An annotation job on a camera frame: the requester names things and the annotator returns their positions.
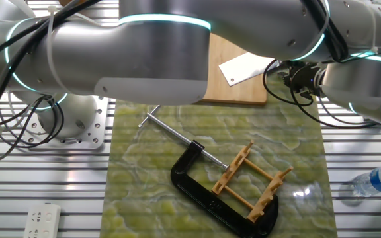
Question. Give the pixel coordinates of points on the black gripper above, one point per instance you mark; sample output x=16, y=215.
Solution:
x=304, y=81

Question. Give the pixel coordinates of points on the steel cleaver knife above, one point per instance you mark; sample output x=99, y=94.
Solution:
x=243, y=69

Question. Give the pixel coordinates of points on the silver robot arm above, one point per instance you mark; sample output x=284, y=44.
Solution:
x=127, y=56

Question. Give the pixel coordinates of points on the wooden knife rack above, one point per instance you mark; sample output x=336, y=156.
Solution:
x=231, y=168

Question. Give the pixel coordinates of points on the bamboo cutting board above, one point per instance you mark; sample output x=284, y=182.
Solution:
x=237, y=92

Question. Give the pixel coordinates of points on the clear water bottle blue cap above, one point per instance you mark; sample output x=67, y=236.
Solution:
x=379, y=180

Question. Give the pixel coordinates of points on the black C-clamp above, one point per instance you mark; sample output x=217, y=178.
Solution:
x=207, y=198

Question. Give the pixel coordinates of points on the green marble pattern mat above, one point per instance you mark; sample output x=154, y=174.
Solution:
x=164, y=165

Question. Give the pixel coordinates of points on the brown cardboard box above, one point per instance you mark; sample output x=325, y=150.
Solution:
x=68, y=2

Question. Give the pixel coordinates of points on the white power strip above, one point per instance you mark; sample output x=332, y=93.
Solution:
x=42, y=221

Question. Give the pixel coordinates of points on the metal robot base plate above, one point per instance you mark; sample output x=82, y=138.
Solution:
x=96, y=129

